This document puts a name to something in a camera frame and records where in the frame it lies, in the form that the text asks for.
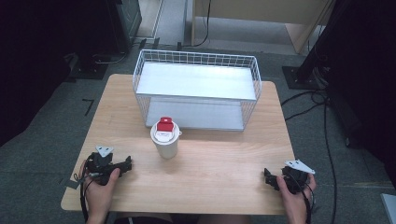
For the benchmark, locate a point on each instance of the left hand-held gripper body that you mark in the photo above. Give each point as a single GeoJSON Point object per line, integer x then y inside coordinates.
{"type": "Point", "coordinates": [100, 164]}

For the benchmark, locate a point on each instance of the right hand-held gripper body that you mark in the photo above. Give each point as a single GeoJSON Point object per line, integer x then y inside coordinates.
{"type": "Point", "coordinates": [295, 176]}

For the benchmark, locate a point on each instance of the person's right hand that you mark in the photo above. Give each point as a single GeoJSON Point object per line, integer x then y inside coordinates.
{"type": "Point", "coordinates": [294, 203]}

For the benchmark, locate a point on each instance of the person's left hand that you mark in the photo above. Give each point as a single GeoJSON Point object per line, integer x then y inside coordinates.
{"type": "Point", "coordinates": [100, 196]}

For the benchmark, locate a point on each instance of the grey tape strip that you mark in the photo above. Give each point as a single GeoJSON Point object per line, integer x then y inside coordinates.
{"type": "Point", "coordinates": [72, 183]}

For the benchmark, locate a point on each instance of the white cup with red lid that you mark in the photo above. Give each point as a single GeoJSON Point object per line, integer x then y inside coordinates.
{"type": "Point", "coordinates": [165, 140]}

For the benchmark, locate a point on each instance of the black floor stand base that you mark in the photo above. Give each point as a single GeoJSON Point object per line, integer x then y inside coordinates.
{"type": "Point", "coordinates": [90, 67]}

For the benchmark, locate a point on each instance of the white box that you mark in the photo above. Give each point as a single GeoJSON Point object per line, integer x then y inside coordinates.
{"type": "Point", "coordinates": [389, 208]}

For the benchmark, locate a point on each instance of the black cabinet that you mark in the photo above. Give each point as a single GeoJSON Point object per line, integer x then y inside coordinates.
{"type": "Point", "coordinates": [127, 21]}

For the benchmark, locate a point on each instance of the light wooden furniture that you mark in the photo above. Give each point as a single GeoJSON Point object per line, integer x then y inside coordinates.
{"type": "Point", "coordinates": [264, 11]}

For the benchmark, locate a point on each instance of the black stand with base plate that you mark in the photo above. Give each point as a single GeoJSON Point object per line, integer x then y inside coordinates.
{"type": "Point", "coordinates": [306, 73]}

